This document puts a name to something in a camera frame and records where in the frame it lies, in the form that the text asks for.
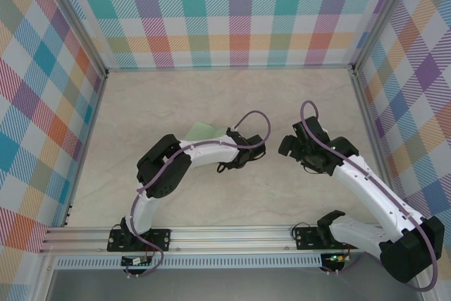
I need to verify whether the light green cloth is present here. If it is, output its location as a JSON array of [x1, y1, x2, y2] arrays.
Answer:
[[185, 121, 226, 142]]

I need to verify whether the controller board with green light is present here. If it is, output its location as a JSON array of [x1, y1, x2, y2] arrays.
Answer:
[[326, 253, 352, 264]]

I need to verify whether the small black controller board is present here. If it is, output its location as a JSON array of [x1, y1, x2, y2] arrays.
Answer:
[[121, 256, 154, 267]]

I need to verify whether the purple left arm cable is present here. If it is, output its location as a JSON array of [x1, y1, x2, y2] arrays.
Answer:
[[123, 110, 272, 279]]

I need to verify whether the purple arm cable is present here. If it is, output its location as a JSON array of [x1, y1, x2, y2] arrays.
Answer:
[[299, 100, 440, 293], [123, 110, 272, 279]]

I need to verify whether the thin aluminium frame rail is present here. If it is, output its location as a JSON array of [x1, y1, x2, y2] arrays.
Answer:
[[62, 71, 109, 228], [105, 63, 356, 73], [350, 66, 404, 224]]

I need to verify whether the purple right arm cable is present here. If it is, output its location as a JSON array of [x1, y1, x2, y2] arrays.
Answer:
[[299, 100, 440, 293]]

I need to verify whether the wide aluminium mounting rail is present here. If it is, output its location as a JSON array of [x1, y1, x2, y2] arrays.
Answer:
[[38, 223, 429, 255]]

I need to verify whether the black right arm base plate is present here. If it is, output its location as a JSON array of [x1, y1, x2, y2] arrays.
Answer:
[[294, 226, 359, 251]]

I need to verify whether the perforated grey cable tray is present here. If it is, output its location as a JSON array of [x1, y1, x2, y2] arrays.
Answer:
[[55, 254, 323, 269]]

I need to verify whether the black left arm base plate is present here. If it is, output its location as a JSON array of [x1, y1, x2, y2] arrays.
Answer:
[[107, 228, 172, 252]]

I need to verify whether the aluminium frame post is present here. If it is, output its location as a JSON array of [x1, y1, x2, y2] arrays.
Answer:
[[41, 0, 109, 80], [351, 0, 419, 75]]

